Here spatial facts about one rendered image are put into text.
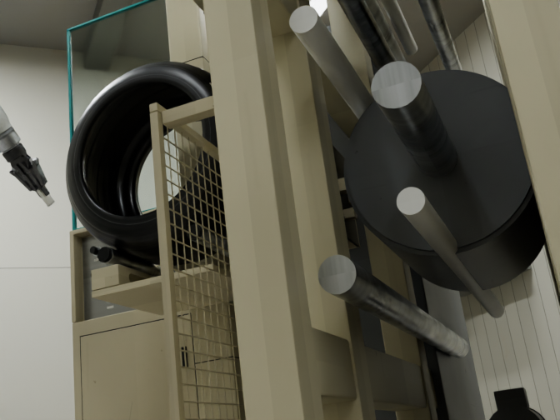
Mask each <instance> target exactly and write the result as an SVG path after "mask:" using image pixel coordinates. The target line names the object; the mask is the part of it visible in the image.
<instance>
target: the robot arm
mask: <svg viewBox="0 0 560 420"><path fill-rule="evenodd" d="M20 141H21V138H20V137H19V136H18V134H17V133H16V131H15V130H14V128H13V127H12V125H11V123H10V122H9V119H8V116H7V114H6V113H5V112H4V110H3V109H2V107H1V106H0V153H2V155H3V157H4V158H5V160H6V161H7V162H8V163H10V164H11V167H12V170H11V171H10V172H9V173H10V174H12V175H13V176H14V177H15V178H16V179H17V180H18V181H19V182H20V183H21V184H22V185H23V186H24V187H25V188H26V189H27V190H28V191H30V192H31V191H34V192H36V193H37V195H38V196H39V197H40V198H41V199H42V200H43V201H44V202H45V203H46V204H47V206H48V207H49V206H51V205H52V204H53V203H54V202H55V201H54V200H53V198H52V197H51V195H50V192H49V191H48V189H47V188H46V187H45V184H46V183H47V182H48V180H47V179H46V177H45V175H44V173H43V170H42V168H41V166H40V164H39V159H38V157H36V158H31V157H30V156H29V155H28V154H27V150H26V148H25V147H24V146H23V145H22V144H21V143H20Z"/></svg>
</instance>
